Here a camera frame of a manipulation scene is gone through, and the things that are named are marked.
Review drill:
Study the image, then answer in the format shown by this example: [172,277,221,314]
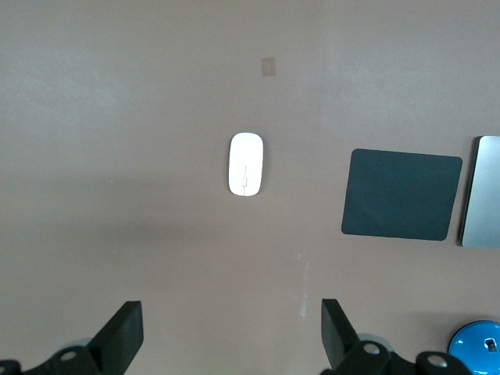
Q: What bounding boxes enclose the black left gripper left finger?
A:
[0,300,145,375]

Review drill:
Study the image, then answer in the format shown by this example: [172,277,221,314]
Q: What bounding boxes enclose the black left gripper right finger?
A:
[320,298,470,375]

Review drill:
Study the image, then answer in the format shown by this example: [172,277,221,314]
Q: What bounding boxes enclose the white computer mouse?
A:
[227,131,264,197]

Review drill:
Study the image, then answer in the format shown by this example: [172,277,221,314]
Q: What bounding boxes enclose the black mouse pad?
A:
[341,148,464,242]

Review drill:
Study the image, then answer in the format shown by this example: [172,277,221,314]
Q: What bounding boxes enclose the blue desk lamp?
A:
[448,320,500,375]

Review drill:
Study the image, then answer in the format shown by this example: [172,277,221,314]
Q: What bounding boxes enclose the silver laptop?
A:
[459,135,500,249]

